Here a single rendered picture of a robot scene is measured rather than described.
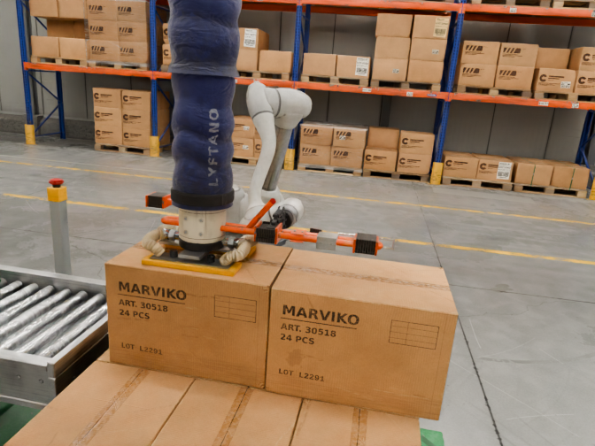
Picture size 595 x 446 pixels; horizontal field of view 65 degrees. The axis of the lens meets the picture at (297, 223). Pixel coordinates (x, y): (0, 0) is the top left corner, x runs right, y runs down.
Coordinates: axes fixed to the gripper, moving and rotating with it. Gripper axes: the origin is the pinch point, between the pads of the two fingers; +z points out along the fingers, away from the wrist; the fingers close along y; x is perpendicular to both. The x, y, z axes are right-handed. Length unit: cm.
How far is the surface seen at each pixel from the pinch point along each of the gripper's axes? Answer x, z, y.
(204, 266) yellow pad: 20.0, 13.8, 11.0
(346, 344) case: -31.4, 17.7, 30.0
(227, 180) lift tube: 16.2, 3.9, -17.9
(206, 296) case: 17.7, 17.7, 20.3
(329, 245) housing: -21.4, 3.3, 1.2
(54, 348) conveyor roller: 81, 15, 53
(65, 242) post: 123, -51, 36
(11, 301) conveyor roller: 125, -14, 53
